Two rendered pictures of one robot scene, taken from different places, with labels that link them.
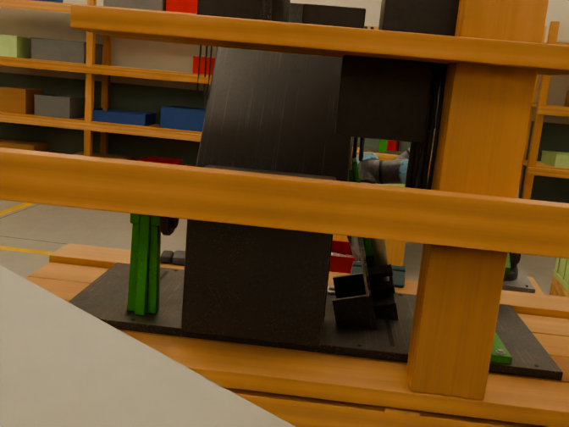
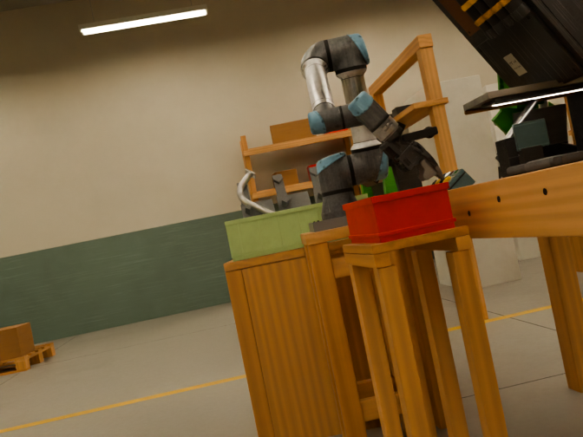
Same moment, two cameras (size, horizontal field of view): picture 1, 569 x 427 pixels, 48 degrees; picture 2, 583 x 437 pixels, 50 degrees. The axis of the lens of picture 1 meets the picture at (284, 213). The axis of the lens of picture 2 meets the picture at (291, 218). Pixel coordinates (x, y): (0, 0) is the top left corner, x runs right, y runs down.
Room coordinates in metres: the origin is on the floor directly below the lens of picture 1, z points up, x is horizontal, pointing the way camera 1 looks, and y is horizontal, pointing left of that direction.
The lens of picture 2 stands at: (2.71, 1.56, 0.89)
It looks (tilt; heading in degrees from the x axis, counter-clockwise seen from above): 1 degrees up; 258
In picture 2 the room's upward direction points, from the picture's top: 11 degrees counter-clockwise
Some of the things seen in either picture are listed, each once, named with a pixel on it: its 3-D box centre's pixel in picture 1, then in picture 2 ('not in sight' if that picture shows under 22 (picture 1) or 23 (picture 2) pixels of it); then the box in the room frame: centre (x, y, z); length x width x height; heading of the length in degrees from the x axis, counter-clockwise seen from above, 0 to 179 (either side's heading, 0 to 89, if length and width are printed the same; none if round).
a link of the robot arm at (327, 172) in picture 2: not in sight; (335, 172); (2.03, -0.70, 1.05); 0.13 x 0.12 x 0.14; 165
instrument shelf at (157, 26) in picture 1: (330, 42); not in sight; (1.25, -0.06, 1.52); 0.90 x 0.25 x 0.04; 86
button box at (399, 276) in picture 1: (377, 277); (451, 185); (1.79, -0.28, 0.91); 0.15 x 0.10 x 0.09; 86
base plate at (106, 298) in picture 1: (306, 312); not in sight; (1.50, -0.07, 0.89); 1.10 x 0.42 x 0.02; 86
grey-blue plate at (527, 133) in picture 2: not in sight; (533, 146); (1.67, 0.01, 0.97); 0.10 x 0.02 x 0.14; 176
